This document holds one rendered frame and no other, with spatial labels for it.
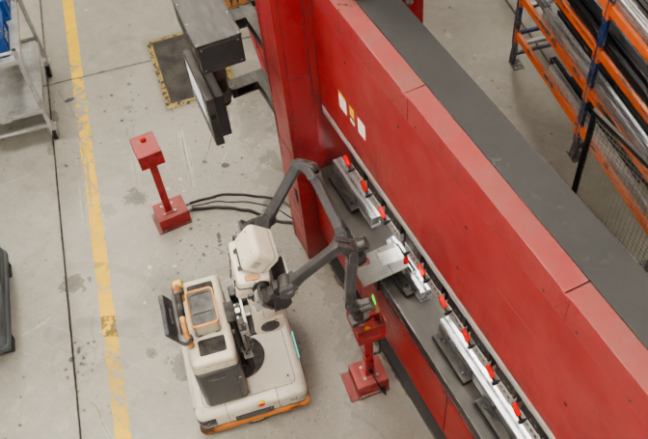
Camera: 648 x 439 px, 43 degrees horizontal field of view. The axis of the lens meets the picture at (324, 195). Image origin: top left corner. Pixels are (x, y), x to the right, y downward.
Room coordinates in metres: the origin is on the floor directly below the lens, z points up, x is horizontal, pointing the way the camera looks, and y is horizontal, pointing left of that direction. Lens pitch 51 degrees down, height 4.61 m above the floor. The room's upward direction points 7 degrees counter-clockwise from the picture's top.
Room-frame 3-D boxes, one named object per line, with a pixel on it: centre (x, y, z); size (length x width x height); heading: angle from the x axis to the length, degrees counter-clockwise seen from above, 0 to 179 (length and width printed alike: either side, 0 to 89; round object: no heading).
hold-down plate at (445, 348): (1.85, -0.54, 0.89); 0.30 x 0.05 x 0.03; 21
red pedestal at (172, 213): (3.64, 1.11, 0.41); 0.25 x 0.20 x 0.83; 111
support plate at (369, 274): (2.39, -0.24, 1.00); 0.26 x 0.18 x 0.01; 111
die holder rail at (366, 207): (2.96, -0.19, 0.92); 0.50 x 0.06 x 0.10; 21
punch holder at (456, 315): (1.90, -0.58, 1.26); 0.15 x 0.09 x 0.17; 21
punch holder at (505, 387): (1.53, -0.73, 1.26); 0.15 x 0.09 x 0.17; 21
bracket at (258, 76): (3.56, 0.33, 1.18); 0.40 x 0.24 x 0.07; 21
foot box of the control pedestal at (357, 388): (2.21, -0.12, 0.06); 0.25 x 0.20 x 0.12; 104
